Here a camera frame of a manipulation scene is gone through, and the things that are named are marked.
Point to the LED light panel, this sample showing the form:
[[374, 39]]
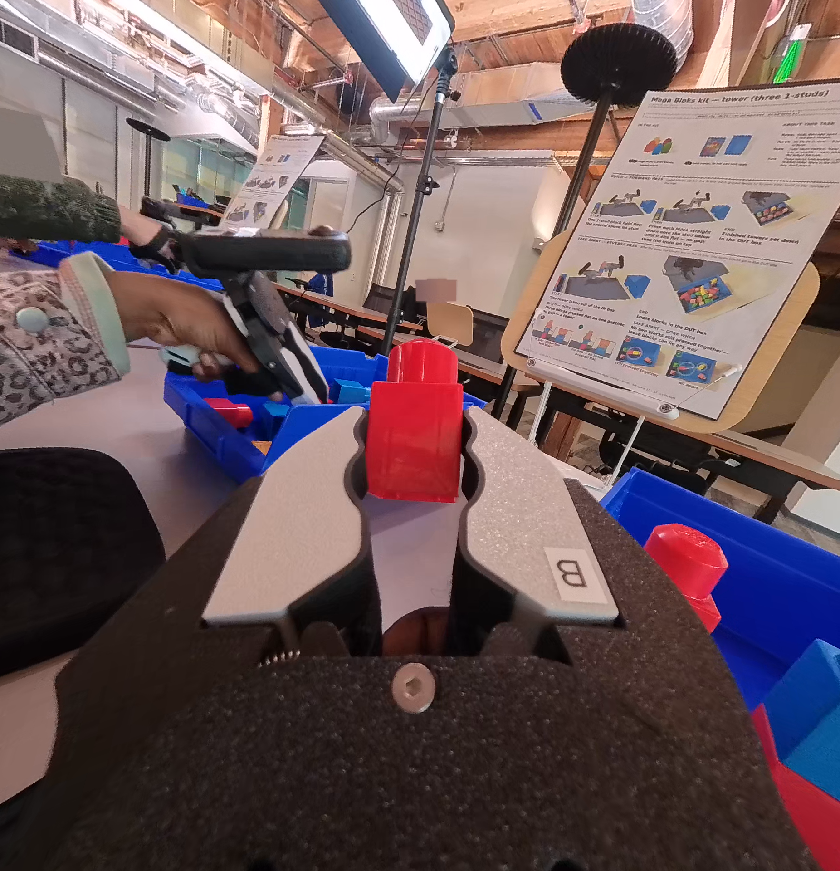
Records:
[[393, 34]]

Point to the rectangular metal duct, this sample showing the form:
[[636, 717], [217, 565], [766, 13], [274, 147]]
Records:
[[501, 102]]

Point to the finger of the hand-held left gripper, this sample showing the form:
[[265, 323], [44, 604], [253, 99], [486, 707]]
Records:
[[308, 371], [291, 381]]

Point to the black cushion pad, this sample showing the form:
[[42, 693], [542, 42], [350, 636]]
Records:
[[59, 551]]

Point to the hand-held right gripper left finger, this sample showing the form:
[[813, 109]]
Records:
[[291, 544]]

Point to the black office chair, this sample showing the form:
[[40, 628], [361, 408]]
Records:
[[488, 337], [386, 299]]

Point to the person's left forearm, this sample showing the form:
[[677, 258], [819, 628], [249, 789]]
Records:
[[46, 333]]

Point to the black disc stand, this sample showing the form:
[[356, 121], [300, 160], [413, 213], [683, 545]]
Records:
[[617, 61]]

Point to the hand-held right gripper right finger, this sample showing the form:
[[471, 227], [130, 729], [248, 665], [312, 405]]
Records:
[[529, 524]]

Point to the silver vertical duct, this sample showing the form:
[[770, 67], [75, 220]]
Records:
[[386, 211]]

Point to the wooden chair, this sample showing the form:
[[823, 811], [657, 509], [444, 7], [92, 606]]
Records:
[[450, 323]]

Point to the blue plastic bin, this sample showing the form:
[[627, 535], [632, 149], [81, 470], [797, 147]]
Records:
[[120, 262], [270, 435], [767, 578]]

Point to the silver round duct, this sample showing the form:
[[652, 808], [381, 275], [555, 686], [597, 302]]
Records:
[[665, 27]]

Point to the person's left hand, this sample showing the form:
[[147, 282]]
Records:
[[182, 320]]

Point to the silver horizontal duct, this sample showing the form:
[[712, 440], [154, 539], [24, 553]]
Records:
[[120, 27]]

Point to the black light stand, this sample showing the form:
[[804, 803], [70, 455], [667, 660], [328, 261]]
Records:
[[416, 204]]

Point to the white poster stand base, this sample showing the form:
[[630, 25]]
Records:
[[617, 449]]

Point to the instruction poster board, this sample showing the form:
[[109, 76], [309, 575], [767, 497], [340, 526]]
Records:
[[678, 258], [274, 177]]

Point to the blue cloth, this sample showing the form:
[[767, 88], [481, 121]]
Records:
[[321, 286]]

